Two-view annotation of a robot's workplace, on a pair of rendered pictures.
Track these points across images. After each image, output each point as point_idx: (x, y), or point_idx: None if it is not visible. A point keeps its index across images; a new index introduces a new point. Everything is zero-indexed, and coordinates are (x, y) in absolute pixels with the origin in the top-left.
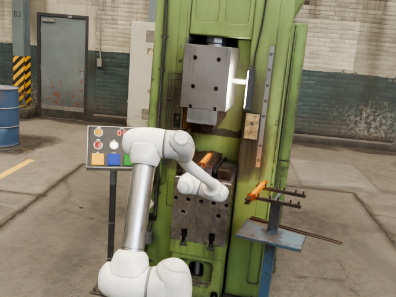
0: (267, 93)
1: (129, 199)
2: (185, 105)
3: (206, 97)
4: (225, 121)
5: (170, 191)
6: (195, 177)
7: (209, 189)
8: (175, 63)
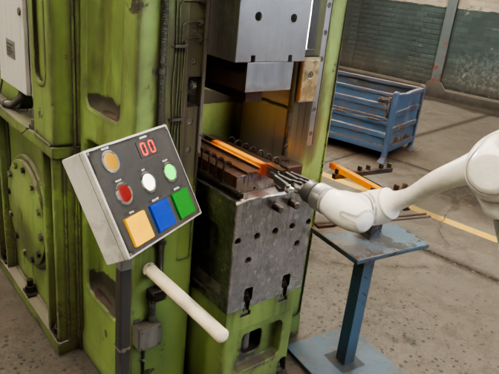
0: (328, 19)
1: None
2: (245, 58)
3: (278, 37)
4: None
5: (181, 234)
6: (360, 196)
7: (402, 208)
8: None
